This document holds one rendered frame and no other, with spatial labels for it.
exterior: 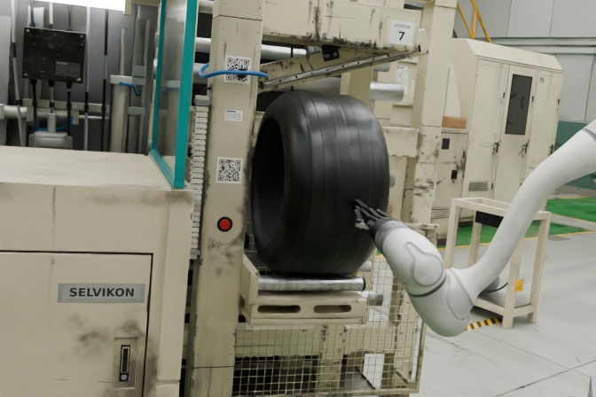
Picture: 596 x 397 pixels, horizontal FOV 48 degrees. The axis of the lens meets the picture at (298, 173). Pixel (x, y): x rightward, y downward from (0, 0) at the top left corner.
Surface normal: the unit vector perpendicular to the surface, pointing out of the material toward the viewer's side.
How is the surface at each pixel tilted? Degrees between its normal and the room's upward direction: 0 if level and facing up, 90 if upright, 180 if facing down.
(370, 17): 90
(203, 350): 90
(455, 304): 97
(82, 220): 90
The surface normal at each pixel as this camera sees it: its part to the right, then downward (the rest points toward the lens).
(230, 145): 0.29, 0.15
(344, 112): 0.23, -0.74
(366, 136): 0.28, -0.49
